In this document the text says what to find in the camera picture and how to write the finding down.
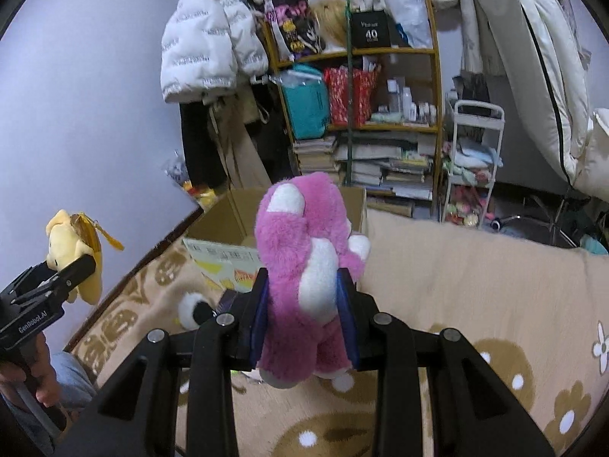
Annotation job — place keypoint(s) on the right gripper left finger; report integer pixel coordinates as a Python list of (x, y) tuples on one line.
[(135, 411)]

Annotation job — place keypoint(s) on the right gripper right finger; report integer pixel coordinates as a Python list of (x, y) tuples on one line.
[(474, 413)]

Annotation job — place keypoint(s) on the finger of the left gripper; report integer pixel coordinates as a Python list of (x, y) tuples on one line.
[(28, 280), (72, 277)]

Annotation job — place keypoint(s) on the yellow dog plush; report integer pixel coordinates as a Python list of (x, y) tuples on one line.
[(71, 236)]

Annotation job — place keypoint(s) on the white black fluffy plush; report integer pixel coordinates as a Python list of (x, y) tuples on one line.
[(193, 310)]

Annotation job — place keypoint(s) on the pink bear plush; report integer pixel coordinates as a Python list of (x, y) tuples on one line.
[(299, 342)]

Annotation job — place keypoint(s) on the black Face tissue pack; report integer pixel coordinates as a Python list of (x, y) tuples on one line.
[(225, 303)]

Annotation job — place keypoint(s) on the person left hand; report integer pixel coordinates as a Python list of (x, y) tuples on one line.
[(48, 390)]

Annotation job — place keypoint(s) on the printed cardboard box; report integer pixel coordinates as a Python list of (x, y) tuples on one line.
[(228, 237)]

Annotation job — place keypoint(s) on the beige tote bag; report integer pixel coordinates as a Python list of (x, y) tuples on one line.
[(238, 155)]

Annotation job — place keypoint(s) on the white rolling cart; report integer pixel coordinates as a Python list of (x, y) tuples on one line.
[(472, 159)]

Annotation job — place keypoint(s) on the stack of books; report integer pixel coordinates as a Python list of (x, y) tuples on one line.
[(397, 163)]

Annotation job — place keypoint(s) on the green pole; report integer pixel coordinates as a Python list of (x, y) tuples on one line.
[(350, 106)]

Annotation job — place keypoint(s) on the white puffer jacket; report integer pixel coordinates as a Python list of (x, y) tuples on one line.
[(209, 49)]

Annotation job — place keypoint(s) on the teal bag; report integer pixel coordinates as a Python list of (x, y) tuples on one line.
[(307, 101)]

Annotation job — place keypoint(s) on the red patterned gift bag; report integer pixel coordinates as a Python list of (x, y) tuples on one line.
[(365, 85)]

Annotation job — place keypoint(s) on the yellow wooden bookshelf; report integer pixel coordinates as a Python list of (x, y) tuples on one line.
[(435, 116)]

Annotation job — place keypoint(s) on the blonde wig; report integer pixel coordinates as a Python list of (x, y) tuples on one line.
[(330, 16)]

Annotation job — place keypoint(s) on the black box marked 40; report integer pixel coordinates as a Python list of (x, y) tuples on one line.
[(369, 29)]

